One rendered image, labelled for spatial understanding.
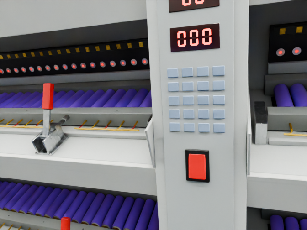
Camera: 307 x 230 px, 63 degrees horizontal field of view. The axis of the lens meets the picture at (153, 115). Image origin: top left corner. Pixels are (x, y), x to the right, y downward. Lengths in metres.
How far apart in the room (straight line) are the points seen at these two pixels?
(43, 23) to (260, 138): 0.28
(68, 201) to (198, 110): 0.36
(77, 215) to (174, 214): 0.25
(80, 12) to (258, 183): 0.26
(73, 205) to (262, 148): 0.36
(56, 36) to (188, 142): 0.40
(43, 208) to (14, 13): 0.35
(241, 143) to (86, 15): 0.22
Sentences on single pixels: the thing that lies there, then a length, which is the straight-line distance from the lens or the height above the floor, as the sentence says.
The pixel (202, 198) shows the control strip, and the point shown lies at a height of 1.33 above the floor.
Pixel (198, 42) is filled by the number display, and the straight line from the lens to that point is 0.24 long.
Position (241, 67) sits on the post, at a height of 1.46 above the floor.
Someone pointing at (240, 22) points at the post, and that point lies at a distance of 0.25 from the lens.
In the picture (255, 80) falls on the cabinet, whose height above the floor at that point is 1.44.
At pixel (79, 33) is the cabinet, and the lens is 0.55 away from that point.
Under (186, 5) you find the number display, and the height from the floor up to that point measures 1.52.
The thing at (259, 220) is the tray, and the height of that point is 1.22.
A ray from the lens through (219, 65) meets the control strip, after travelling 0.24.
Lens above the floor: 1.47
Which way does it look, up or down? 10 degrees down
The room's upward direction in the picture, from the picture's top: 3 degrees counter-clockwise
